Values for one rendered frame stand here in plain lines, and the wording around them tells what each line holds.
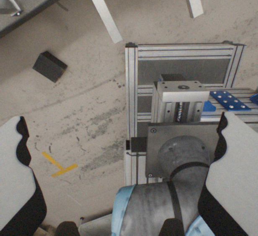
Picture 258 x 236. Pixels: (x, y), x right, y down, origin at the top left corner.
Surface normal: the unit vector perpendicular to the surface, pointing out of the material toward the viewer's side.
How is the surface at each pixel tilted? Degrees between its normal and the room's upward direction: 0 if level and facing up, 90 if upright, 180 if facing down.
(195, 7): 0
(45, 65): 0
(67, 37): 0
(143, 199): 82
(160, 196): 82
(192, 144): 73
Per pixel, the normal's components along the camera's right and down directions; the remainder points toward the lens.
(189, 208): -0.11, -0.48
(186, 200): -0.12, -0.66
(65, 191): 0.02, 0.48
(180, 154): -0.44, -0.59
